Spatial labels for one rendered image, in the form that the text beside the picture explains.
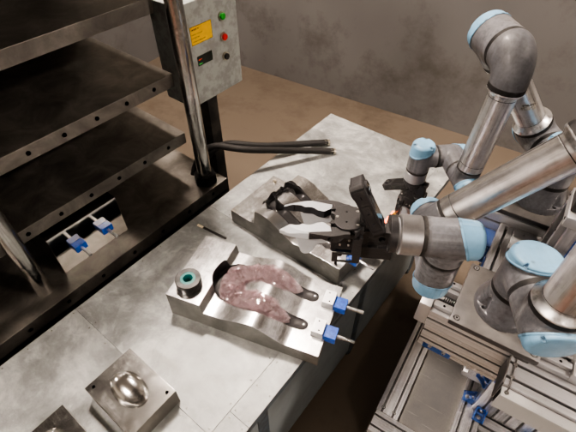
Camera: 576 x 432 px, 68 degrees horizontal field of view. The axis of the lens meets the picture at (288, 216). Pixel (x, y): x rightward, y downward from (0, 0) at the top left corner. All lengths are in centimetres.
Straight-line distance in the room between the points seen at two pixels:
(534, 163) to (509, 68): 40
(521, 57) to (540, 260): 49
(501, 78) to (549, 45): 219
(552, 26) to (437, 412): 246
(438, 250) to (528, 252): 36
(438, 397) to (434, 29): 252
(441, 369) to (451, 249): 134
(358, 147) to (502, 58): 99
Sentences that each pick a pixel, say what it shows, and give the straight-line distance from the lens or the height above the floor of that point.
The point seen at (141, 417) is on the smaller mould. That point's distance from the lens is 127.
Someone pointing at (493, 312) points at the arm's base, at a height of 108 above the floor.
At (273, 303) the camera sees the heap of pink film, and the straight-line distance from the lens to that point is 133.
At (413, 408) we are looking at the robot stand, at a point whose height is 21.
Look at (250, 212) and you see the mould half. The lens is 164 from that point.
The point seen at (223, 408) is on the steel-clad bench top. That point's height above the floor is 80.
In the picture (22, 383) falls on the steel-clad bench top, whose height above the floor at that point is 80.
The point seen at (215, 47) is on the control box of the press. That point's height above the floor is 127.
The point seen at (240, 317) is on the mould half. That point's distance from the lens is 132.
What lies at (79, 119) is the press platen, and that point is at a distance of 149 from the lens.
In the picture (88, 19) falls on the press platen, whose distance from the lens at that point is 147.
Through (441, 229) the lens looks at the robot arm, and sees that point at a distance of 79.
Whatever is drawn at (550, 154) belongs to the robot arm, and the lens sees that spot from 89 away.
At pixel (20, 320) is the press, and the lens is 168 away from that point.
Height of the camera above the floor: 202
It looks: 46 degrees down
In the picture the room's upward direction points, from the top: straight up
